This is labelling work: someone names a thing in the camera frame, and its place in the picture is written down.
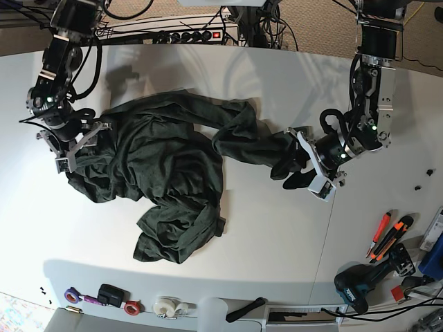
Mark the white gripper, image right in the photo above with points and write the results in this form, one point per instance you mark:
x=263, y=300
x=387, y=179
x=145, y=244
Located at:
x=321, y=182

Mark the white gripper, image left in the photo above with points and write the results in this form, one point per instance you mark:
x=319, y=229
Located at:
x=65, y=151

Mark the dark green t-shirt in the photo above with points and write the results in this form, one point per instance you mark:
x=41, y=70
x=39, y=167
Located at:
x=169, y=148

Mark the orange black utility knife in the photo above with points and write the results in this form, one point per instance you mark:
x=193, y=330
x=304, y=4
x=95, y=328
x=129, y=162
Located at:
x=394, y=234

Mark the purple tape roll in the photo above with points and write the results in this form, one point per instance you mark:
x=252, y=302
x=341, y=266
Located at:
x=72, y=296

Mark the red square tag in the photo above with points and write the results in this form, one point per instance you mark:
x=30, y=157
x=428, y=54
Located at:
x=398, y=293

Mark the red tape roll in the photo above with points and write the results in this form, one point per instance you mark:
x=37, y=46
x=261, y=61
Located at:
x=132, y=308

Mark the blue box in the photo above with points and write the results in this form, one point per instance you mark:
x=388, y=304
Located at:
x=431, y=264

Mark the white plastic cup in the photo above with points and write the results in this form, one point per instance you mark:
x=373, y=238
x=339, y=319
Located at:
x=212, y=312

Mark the teal black cordless drill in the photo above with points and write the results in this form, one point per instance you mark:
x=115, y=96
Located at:
x=354, y=283

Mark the black action camera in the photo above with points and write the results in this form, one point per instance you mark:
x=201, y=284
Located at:
x=110, y=295

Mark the black power strip red switch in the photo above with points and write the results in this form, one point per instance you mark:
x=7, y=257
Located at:
x=189, y=37

